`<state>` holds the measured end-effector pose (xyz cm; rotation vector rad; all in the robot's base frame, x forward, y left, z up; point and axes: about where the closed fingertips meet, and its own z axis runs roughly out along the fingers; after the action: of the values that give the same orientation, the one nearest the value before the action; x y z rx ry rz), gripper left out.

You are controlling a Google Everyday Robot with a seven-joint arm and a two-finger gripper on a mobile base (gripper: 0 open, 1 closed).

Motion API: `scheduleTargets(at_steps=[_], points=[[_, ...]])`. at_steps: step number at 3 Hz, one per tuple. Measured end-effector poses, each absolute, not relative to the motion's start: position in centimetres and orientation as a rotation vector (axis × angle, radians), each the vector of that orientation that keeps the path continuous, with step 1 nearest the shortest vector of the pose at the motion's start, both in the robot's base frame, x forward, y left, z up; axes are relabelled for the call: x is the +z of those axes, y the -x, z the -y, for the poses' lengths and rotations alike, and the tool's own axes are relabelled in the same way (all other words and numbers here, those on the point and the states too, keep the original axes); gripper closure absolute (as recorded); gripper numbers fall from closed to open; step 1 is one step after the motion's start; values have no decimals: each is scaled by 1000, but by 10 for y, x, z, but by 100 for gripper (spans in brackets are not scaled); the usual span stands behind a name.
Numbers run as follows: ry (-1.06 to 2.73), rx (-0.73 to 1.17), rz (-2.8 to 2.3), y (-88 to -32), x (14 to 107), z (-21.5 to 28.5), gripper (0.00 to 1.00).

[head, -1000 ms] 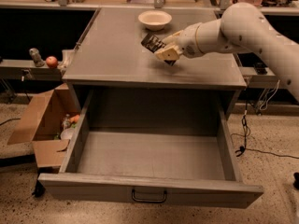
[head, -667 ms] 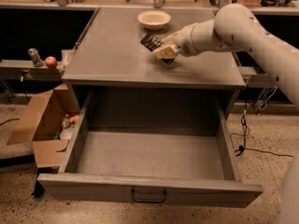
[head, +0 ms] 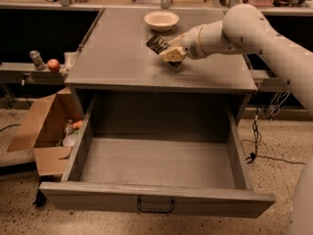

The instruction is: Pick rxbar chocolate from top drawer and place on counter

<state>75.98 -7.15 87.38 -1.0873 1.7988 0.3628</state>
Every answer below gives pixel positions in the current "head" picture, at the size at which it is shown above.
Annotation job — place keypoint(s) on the brown cardboard box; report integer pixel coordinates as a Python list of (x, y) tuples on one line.
[(42, 131)]

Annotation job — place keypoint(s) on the grey side shelf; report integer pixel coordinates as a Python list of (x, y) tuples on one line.
[(266, 83), (27, 73)]

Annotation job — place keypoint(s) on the open grey top drawer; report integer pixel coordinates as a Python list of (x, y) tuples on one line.
[(160, 147)]

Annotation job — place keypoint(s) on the red apple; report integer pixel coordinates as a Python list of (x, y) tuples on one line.
[(53, 65)]

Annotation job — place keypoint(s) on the small grey figurine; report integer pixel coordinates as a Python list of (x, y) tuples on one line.
[(37, 60)]

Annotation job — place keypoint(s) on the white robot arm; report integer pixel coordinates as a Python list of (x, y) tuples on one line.
[(244, 29)]

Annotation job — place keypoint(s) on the plastic bottle in box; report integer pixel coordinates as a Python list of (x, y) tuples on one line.
[(68, 129)]

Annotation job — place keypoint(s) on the black rxbar chocolate wrapper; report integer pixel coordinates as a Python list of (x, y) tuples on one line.
[(157, 44)]

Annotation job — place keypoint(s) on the grey counter cabinet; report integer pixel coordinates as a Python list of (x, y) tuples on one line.
[(116, 57)]

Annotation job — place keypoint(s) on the black drawer handle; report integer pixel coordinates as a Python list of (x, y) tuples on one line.
[(145, 205)]

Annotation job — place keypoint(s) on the grey side shelf left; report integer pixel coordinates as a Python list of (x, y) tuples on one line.
[(27, 73)]

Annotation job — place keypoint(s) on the white ceramic bowl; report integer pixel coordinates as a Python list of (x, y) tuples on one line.
[(161, 21)]

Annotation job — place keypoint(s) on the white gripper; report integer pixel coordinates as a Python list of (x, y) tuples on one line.
[(191, 44)]

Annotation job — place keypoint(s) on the grey side shelf right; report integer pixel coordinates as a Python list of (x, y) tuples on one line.
[(266, 83)]

